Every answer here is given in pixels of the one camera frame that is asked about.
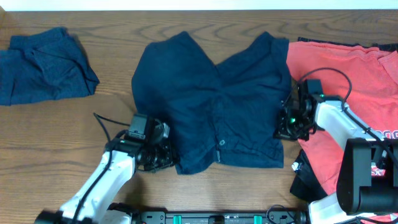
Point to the red printed t-shirt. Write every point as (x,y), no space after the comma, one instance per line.
(366,76)

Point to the folded navy cloth left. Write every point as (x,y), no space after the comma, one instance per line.
(46,66)

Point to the navy blue shorts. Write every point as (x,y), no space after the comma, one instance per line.
(222,113)

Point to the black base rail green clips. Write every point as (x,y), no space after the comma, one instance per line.
(274,216)

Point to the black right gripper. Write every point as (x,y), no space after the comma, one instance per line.
(281,132)

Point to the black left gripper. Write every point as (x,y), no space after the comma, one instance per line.
(168,160)

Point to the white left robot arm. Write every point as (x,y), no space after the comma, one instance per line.
(142,145)

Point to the black garment under pile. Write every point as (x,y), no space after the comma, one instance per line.
(305,185)

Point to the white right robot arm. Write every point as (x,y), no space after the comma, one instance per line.
(367,182)

